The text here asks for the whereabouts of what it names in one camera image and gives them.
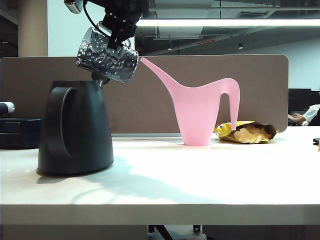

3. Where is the purple textured glass cup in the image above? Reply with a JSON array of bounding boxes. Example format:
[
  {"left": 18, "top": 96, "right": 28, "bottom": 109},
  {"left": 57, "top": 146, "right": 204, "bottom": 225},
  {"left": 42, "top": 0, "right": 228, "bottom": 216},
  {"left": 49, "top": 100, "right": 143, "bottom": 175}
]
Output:
[{"left": 75, "top": 26, "right": 140, "bottom": 85}]

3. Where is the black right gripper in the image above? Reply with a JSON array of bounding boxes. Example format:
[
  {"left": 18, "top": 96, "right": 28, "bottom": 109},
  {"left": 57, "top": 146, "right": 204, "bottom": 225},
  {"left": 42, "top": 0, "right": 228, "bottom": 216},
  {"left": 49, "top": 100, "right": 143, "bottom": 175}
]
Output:
[{"left": 101, "top": 11, "right": 142, "bottom": 50}]

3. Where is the silver metal cylinder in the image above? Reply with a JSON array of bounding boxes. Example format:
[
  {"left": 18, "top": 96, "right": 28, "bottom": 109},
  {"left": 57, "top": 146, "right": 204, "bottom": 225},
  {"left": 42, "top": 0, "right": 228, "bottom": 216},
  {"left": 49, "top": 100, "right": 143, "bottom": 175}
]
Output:
[{"left": 63, "top": 0, "right": 83, "bottom": 14}]

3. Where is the white and black cylinder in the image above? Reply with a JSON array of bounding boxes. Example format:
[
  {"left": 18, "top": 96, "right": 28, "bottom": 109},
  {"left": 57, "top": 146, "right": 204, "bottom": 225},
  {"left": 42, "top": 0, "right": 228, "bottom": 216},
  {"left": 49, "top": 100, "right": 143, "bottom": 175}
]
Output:
[{"left": 0, "top": 101, "right": 15, "bottom": 118}]

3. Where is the brown desk divider panel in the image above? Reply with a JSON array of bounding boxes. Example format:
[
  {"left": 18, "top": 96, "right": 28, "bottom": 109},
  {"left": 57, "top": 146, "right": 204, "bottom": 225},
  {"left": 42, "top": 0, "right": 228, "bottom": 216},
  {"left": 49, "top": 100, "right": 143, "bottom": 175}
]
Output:
[{"left": 0, "top": 54, "right": 289, "bottom": 135}]

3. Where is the black monitor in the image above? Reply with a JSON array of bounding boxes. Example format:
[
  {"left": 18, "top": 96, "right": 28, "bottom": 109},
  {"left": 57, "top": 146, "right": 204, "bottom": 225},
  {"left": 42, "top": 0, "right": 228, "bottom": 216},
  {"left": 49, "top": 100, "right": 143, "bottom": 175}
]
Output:
[{"left": 288, "top": 88, "right": 312, "bottom": 117}]

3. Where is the person in white shirt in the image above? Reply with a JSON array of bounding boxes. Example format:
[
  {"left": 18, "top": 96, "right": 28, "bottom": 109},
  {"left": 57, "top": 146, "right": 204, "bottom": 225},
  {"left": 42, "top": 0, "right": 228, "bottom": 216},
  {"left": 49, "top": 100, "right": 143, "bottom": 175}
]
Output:
[{"left": 287, "top": 104, "right": 320, "bottom": 126}]

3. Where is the black box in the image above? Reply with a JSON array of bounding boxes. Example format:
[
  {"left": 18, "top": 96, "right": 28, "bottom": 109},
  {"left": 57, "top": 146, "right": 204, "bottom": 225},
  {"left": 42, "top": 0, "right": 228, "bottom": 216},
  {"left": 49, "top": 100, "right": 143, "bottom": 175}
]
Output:
[{"left": 0, "top": 117, "right": 42, "bottom": 151}]

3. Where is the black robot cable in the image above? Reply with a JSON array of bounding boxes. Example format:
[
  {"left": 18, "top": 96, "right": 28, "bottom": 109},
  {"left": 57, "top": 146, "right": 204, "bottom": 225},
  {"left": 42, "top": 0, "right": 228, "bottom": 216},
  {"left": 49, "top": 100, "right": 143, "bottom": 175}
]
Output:
[{"left": 82, "top": 1, "right": 108, "bottom": 36}]

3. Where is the black kettle with spout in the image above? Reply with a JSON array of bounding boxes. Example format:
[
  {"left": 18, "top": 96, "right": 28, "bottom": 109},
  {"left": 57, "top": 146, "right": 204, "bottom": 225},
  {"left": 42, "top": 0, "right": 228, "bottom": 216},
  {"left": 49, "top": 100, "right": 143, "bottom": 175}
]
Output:
[{"left": 36, "top": 71, "right": 115, "bottom": 176}]

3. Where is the black table leg frame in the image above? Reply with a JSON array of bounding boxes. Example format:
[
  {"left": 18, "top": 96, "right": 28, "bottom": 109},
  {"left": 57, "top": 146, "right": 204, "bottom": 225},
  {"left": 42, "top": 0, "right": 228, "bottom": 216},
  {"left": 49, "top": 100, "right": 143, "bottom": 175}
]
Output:
[{"left": 147, "top": 224, "right": 202, "bottom": 240}]

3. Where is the pink plastic watering can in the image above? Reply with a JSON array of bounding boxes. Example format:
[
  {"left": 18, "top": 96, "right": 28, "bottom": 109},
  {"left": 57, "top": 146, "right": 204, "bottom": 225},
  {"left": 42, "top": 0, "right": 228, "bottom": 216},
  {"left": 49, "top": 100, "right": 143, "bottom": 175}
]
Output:
[{"left": 139, "top": 57, "right": 241, "bottom": 147}]

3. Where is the yellow potato chip bag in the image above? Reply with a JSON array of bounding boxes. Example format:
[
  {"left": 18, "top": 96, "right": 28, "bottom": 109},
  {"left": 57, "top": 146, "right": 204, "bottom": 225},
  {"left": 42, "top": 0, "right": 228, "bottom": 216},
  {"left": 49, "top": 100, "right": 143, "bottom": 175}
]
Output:
[{"left": 214, "top": 120, "right": 279, "bottom": 145}]

